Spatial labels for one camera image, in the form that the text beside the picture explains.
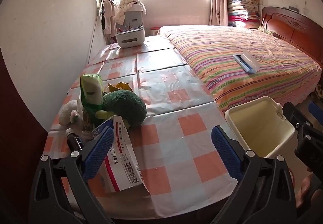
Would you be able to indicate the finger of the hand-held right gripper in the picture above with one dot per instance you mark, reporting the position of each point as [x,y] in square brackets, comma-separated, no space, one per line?
[302,135]
[316,110]

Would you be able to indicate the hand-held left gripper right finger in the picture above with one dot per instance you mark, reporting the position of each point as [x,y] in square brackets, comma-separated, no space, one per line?
[227,153]

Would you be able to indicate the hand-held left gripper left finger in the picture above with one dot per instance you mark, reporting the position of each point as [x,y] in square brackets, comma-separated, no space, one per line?
[98,153]

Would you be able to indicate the white red medicine box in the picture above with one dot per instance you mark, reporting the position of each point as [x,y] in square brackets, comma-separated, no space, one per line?
[121,153]

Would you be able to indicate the white plastic trash bin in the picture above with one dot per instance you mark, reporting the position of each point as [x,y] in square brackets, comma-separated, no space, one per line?
[254,125]

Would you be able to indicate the green broccoli plush toy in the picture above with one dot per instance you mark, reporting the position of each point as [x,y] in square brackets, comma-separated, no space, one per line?
[123,105]

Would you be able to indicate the yellow snack bag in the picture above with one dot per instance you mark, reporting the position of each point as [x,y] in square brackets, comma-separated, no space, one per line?
[121,85]

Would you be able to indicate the person's right hand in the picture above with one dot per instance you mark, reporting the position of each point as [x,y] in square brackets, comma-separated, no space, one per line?
[305,188]

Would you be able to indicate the black marker pen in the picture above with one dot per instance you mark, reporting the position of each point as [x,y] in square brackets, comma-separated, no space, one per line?
[74,142]

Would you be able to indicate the printed plastic bottle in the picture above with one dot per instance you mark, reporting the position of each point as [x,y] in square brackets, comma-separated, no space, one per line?
[87,125]

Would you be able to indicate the white lace plush toy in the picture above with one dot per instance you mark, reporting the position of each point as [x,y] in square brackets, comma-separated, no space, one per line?
[67,111]

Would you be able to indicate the striped bed blanket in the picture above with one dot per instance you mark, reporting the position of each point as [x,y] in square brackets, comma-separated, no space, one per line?
[214,75]

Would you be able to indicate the white blue flat box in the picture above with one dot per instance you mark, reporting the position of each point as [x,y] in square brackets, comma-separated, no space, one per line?
[247,63]

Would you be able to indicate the wooden bed headboard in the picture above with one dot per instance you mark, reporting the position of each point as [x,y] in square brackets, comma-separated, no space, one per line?
[290,27]

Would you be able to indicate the checkered plastic tablecloth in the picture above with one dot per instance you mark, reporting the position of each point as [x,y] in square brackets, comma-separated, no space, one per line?
[164,87]

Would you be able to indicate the patterned pillow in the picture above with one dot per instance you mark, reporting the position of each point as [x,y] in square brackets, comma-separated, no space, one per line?
[266,30]

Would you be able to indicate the white desk organizer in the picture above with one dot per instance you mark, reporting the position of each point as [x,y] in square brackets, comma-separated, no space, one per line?
[130,38]

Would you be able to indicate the stack of folded quilts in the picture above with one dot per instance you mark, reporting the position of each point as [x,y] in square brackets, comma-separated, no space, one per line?
[243,6]

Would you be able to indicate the bunch of pens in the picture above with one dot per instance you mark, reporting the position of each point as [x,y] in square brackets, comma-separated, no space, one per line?
[126,29]

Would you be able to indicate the red plastic stool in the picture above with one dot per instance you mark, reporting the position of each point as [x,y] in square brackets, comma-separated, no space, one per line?
[154,29]

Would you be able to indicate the white washing machine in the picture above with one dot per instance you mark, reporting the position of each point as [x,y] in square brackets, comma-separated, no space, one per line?
[133,18]

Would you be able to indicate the floral cloth cover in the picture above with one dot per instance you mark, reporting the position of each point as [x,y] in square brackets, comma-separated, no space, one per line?
[126,4]

